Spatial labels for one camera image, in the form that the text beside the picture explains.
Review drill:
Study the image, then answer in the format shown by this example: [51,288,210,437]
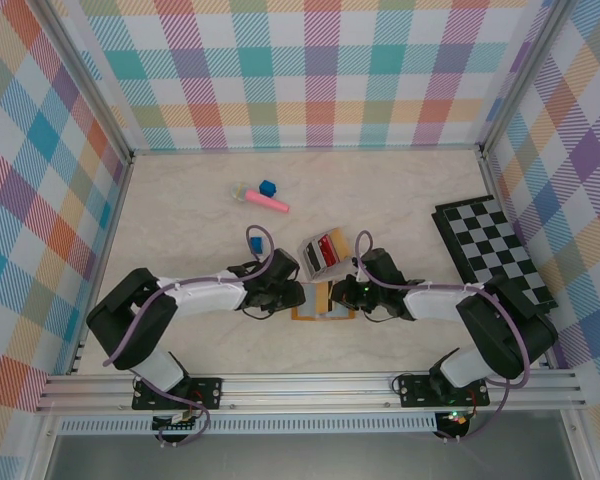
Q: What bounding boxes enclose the orange leather card holder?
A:
[290,280,357,321]

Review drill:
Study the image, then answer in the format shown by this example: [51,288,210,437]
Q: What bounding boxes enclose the grey credit card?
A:
[303,240,322,275]

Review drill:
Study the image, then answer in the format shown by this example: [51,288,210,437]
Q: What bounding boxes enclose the red credit card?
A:
[313,235,342,267]

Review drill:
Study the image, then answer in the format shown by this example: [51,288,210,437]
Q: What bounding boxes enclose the pink marker pen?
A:
[231,183,291,215]

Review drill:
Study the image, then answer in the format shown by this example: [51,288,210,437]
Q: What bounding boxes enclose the black and grey chessboard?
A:
[432,196,559,316]

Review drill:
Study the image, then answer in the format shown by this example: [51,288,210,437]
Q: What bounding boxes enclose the small electronics board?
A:
[439,409,474,429]
[152,412,202,432]

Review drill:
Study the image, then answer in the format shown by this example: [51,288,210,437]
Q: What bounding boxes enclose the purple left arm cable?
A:
[101,223,276,449]

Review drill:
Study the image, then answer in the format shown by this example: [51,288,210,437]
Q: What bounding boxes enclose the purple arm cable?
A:
[101,223,276,449]
[353,229,534,444]

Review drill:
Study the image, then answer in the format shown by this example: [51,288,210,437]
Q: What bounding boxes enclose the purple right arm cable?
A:
[353,229,534,444]

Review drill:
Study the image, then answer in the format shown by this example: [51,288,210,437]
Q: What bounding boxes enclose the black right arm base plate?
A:
[397,374,491,409]

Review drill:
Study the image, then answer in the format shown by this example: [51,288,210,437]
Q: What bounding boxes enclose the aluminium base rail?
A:
[34,372,589,414]

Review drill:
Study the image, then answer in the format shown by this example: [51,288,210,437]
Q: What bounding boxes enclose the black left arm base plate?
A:
[132,375,225,411]

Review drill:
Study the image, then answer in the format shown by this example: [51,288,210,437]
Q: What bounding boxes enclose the slotted grey cable duct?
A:
[57,417,439,436]

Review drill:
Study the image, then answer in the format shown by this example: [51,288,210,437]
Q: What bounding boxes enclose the aluminium frame post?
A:
[29,0,135,164]
[476,0,579,157]

